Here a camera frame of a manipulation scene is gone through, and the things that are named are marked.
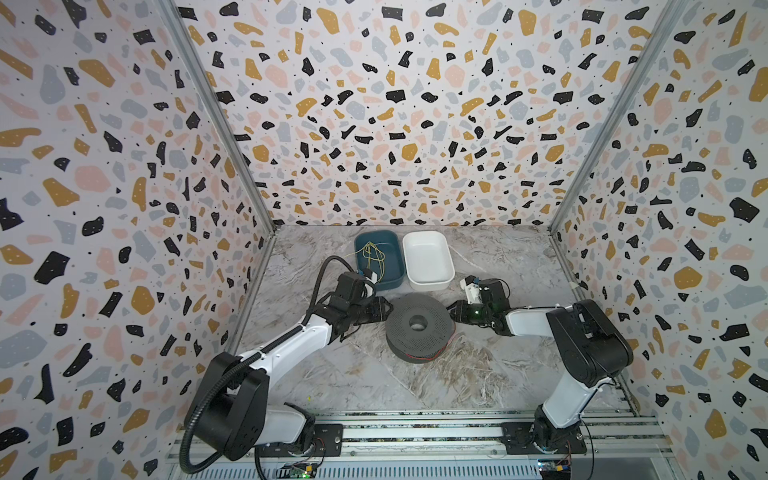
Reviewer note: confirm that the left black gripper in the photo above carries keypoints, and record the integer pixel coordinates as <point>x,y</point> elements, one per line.
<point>378,308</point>

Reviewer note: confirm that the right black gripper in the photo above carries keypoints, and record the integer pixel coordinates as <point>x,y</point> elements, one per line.
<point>469,309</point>

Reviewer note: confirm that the grey cable spool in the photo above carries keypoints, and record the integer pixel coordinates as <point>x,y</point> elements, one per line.
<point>419,329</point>

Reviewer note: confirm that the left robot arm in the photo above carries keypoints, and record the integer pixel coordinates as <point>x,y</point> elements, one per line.
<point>230,414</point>

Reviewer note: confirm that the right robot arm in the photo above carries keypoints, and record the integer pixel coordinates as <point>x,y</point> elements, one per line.
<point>591,349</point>

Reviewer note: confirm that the teal plastic bin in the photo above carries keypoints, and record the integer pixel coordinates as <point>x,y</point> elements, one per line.
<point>381,251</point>

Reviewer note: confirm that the white plastic bin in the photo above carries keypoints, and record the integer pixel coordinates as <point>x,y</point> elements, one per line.
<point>428,261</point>

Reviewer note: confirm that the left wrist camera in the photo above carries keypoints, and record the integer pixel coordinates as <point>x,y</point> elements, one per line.
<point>370,275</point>

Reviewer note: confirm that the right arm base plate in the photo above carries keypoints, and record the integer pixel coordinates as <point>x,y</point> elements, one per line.
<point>530,438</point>

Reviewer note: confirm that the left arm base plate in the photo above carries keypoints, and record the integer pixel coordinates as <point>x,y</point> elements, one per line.
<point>323,440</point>

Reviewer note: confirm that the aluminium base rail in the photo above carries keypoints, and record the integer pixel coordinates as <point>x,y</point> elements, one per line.
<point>466,445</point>

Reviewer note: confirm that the right frame post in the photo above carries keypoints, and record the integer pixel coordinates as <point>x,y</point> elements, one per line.
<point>669,16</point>

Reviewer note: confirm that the frame post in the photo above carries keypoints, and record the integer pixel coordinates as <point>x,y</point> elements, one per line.
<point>669,16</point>
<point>181,39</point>

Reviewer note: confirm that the left frame post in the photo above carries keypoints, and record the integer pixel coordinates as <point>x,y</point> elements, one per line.
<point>181,39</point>

